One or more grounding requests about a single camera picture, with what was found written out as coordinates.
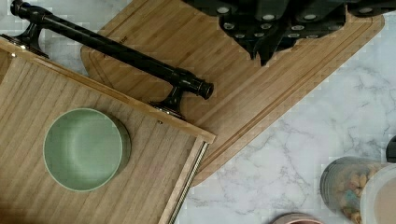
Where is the wooden drawer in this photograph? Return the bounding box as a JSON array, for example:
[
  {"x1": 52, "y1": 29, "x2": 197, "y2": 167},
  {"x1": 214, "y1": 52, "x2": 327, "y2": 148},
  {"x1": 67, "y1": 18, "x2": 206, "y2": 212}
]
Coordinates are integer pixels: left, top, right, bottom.
[{"x1": 1, "y1": 39, "x2": 215, "y2": 224}]

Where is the clear cereal jar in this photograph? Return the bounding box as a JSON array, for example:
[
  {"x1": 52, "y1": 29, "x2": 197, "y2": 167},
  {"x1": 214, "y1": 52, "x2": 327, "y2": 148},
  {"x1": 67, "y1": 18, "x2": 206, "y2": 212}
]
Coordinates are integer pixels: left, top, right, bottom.
[{"x1": 320, "y1": 157, "x2": 396, "y2": 224}]

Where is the bamboo cutting board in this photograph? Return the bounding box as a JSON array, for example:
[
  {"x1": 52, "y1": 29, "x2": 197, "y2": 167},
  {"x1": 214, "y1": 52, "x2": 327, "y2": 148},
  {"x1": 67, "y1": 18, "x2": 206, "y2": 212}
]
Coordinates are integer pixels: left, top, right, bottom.
[{"x1": 99, "y1": 0, "x2": 385, "y2": 183}]

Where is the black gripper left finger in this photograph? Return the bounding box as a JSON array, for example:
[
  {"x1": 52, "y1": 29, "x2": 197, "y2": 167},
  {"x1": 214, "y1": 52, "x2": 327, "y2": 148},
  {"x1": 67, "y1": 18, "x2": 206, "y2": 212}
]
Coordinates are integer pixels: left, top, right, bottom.
[{"x1": 183, "y1": 0, "x2": 290, "y2": 66}]

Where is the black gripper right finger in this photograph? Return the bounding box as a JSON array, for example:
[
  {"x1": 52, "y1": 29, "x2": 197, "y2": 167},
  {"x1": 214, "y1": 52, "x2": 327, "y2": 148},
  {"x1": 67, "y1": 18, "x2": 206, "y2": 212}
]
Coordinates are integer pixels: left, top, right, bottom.
[{"x1": 288, "y1": 0, "x2": 396, "y2": 35}]

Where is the black drawer handle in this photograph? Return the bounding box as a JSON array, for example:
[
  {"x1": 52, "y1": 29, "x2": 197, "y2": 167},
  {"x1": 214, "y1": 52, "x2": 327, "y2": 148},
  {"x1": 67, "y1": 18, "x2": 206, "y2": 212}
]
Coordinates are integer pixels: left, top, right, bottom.
[{"x1": 7, "y1": 0, "x2": 214, "y2": 119}]

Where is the dark glass cup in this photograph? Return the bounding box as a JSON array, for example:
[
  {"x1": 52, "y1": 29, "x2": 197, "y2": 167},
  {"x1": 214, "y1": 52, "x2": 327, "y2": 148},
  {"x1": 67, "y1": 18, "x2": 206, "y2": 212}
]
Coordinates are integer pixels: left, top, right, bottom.
[{"x1": 386, "y1": 136, "x2": 396, "y2": 163}]

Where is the green bowl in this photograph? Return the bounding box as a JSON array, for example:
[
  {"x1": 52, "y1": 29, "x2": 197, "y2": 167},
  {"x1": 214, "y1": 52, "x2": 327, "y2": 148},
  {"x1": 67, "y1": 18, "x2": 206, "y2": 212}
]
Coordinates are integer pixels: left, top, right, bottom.
[{"x1": 43, "y1": 108, "x2": 132, "y2": 192}]

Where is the pink plate stack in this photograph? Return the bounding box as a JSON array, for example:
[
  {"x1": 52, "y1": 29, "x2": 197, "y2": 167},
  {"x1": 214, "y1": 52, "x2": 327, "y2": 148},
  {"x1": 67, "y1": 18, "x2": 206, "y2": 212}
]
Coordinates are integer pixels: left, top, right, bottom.
[{"x1": 271, "y1": 213, "x2": 323, "y2": 224}]

